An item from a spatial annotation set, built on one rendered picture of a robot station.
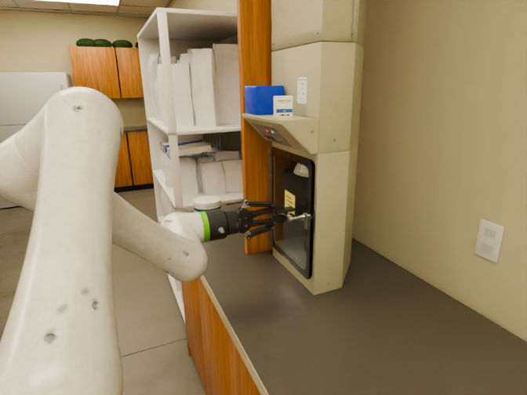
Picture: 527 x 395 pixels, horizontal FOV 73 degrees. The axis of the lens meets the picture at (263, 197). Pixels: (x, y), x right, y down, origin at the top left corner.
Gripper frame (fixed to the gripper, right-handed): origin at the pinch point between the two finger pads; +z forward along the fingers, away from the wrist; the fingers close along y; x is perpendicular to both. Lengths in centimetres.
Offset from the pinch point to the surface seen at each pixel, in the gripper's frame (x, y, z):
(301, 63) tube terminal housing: -0.5, 46.1, 5.5
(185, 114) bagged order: 129, 24, -4
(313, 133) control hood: -11.1, 26.9, 3.7
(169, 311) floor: 141, -119, -26
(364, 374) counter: -45, -26, -1
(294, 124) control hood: -11.1, 29.9, -2.3
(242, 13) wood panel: 26, 63, -3
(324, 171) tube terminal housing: -11.0, 15.6, 7.8
